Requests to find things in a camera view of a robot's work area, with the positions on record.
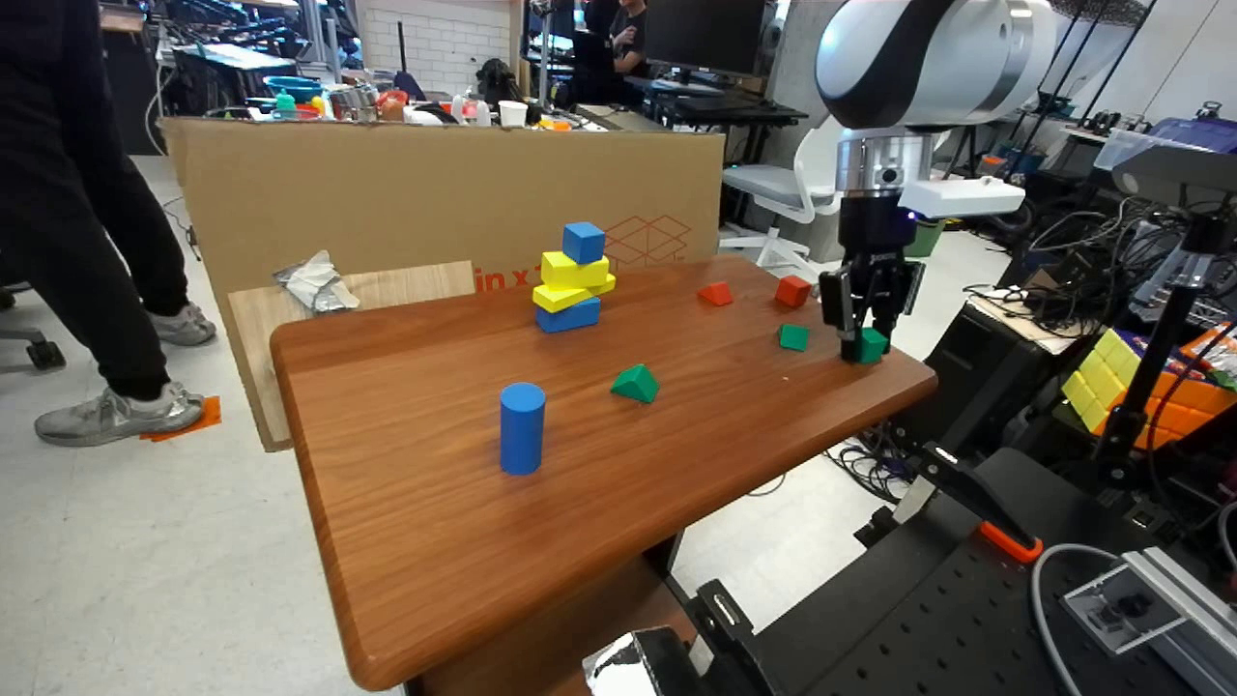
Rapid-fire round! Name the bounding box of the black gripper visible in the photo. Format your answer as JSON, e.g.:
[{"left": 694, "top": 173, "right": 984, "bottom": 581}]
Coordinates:
[{"left": 818, "top": 191, "right": 925, "bottom": 364}]

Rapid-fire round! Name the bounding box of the green cube block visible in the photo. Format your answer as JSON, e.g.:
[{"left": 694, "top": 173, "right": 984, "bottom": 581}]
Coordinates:
[
  {"left": 605, "top": 360, "right": 663, "bottom": 409},
  {"left": 851, "top": 324, "right": 894, "bottom": 369}
]

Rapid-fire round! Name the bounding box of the orange cube block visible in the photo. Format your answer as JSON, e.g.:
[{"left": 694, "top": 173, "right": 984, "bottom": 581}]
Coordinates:
[{"left": 770, "top": 275, "right": 815, "bottom": 313}]

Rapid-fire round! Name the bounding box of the blue cube block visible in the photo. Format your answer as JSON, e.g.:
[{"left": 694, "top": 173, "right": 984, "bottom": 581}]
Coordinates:
[{"left": 561, "top": 221, "right": 609, "bottom": 269}]

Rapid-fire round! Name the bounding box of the white office chair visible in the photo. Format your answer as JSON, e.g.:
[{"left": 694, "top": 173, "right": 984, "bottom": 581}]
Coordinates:
[{"left": 717, "top": 121, "right": 847, "bottom": 269}]

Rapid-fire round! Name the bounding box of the yellow foam pad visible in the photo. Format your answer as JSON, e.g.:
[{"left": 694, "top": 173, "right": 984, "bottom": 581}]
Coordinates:
[{"left": 1057, "top": 324, "right": 1145, "bottom": 438}]

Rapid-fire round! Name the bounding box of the dark desk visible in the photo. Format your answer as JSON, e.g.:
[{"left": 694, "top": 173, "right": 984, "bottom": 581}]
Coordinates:
[{"left": 564, "top": 74, "right": 807, "bottom": 132}]

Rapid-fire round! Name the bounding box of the black stand pole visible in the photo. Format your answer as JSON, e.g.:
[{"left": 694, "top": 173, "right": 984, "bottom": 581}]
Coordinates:
[{"left": 1095, "top": 208, "right": 1229, "bottom": 497}]

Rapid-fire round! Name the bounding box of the yellow rectangular block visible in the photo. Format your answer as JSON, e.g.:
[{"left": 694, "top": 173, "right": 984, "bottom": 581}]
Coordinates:
[
  {"left": 538, "top": 249, "right": 614, "bottom": 296},
  {"left": 528, "top": 273, "right": 619, "bottom": 316}
]

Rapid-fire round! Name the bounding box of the blue rectangular block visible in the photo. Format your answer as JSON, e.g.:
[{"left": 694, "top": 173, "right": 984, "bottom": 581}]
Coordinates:
[{"left": 533, "top": 300, "right": 605, "bottom": 340}]

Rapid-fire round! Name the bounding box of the black perforated breadboard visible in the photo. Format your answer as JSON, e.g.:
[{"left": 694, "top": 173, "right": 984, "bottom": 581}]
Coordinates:
[{"left": 744, "top": 440, "right": 1237, "bottom": 696}]

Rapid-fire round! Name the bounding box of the black computer monitor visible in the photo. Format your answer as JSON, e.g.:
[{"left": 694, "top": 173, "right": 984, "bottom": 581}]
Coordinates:
[{"left": 636, "top": 0, "right": 775, "bottom": 74}]

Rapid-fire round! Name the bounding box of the orange box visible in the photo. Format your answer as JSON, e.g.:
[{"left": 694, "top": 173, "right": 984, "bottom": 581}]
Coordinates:
[{"left": 1131, "top": 324, "right": 1237, "bottom": 458}]

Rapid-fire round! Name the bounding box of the blue cylinder block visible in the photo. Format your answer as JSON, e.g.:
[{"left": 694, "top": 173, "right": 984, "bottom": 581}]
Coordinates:
[{"left": 493, "top": 380, "right": 548, "bottom": 479}]

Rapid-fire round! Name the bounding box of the large cardboard box red print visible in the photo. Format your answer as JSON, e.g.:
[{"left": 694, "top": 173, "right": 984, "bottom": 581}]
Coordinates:
[{"left": 163, "top": 111, "right": 726, "bottom": 301}]

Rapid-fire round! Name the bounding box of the white crumpled paper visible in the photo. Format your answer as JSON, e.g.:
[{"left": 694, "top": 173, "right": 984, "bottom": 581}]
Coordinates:
[{"left": 273, "top": 249, "right": 363, "bottom": 316}]

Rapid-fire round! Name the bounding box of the orange floor marker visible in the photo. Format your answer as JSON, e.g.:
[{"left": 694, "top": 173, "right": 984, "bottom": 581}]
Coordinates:
[{"left": 135, "top": 396, "right": 225, "bottom": 444}]

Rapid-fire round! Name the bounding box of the person in black clothes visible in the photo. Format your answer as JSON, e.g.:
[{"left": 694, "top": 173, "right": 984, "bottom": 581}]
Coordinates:
[{"left": 0, "top": 0, "right": 225, "bottom": 449}]

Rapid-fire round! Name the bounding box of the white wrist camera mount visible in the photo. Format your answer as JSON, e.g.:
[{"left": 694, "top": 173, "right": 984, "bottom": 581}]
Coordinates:
[{"left": 896, "top": 171, "right": 1026, "bottom": 221}]

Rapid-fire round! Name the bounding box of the black cable bundle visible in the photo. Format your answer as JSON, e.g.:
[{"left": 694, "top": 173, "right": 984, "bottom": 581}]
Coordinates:
[{"left": 828, "top": 434, "right": 940, "bottom": 510}]

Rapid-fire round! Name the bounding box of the aluminium rail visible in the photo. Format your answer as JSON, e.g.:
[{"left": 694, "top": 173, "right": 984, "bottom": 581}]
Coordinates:
[{"left": 1126, "top": 545, "right": 1237, "bottom": 696}]

